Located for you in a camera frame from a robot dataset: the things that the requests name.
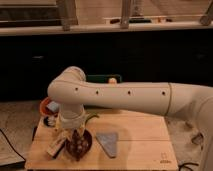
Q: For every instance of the dark red grape bunch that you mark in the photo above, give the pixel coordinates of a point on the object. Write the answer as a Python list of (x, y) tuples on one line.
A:
[(79, 145)]

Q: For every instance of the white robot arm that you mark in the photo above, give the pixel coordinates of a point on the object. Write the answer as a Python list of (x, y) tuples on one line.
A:
[(193, 103)]

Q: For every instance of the orange bowl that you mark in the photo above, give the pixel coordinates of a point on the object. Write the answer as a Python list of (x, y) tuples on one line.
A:
[(43, 107)]

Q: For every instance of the purple bowl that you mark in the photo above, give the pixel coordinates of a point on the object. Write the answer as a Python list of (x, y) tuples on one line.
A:
[(88, 138)]

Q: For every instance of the orange fruit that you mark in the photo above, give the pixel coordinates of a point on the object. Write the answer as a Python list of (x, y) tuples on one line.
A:
[(112, 81)]

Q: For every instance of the green plastic tray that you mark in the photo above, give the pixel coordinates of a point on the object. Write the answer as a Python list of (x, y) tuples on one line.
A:
[(103, 78)]

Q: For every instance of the green cucumber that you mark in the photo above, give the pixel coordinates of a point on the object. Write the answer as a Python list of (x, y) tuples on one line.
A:
[(90, 116)]

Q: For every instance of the grey triangular cloth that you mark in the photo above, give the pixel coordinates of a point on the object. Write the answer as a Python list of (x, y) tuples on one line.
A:
[(108, 142)]

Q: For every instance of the wooden table board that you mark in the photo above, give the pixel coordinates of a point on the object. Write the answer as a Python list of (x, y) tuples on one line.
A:
[(143, 144)]

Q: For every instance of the blue sponge block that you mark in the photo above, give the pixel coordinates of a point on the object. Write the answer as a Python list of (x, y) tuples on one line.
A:
[(53, 107)]

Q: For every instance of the yellow banana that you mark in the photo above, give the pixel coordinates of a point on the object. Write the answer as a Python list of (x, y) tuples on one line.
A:
[(58, 123)]

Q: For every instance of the small black round dish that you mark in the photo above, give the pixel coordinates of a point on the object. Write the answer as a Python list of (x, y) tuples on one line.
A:
[(49, 121)]

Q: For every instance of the wooden block brush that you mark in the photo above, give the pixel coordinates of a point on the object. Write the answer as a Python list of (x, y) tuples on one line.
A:
[(57, 144)]

